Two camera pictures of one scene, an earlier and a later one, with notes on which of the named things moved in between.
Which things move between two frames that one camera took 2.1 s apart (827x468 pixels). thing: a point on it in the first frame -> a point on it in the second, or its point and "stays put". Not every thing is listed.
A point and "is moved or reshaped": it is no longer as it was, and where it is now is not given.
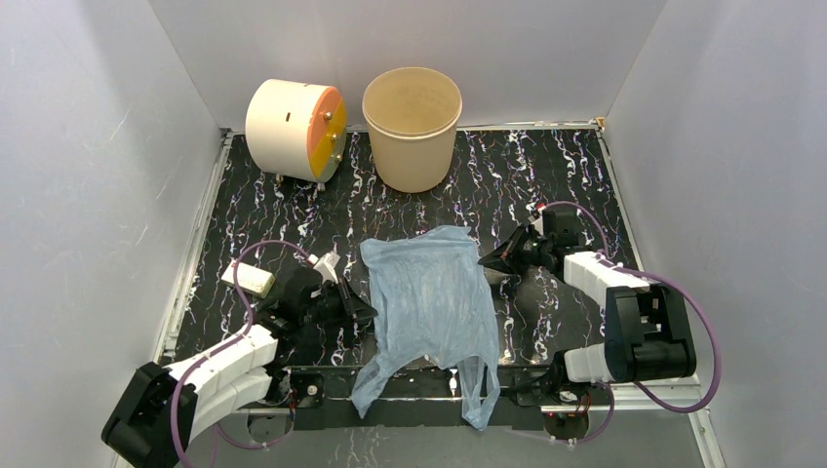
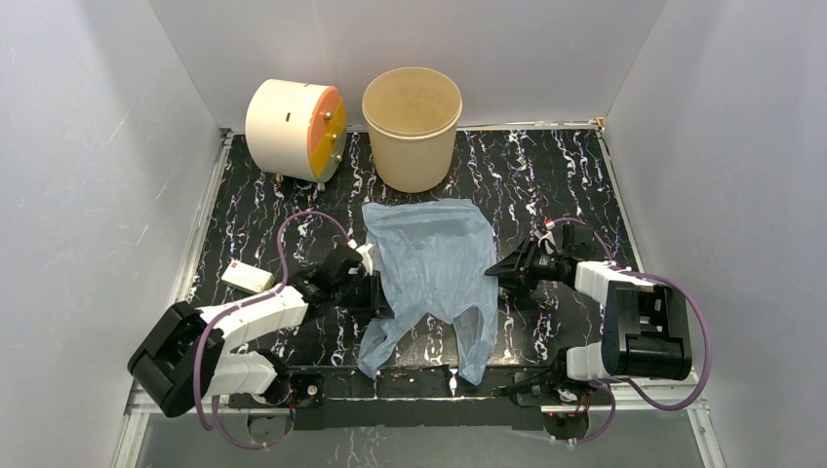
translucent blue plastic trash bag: (432, 304) is moved or reshaped
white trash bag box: (251, 279) stays put
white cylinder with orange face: (296, 129) stays put
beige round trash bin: (412, 113) stays put
